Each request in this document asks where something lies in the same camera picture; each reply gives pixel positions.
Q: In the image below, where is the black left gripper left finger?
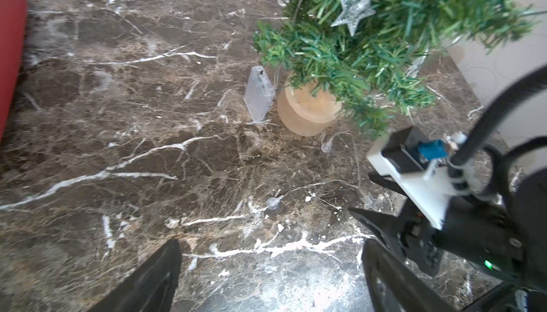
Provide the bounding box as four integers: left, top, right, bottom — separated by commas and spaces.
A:
89, 239, 182, 312

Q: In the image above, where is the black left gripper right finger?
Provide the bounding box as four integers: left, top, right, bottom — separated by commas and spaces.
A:
362, 239, 454, 312

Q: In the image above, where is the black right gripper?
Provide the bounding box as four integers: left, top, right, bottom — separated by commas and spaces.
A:
349, 172, 444, 276

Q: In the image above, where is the clear plastic battery box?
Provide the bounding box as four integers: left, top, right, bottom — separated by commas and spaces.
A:
244, 66, 276, 122

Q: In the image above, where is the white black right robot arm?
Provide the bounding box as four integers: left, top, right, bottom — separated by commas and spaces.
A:
350, 67, 546, 311

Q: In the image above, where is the small green christmas tree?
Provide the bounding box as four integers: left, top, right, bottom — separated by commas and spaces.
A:
254, 0, 533, 135

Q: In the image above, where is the red polka dot toaster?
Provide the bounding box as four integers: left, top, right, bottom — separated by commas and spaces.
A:
0, 0, 28, 136

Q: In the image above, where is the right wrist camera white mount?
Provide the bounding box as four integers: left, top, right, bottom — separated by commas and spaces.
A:
367, 126, 471, 231

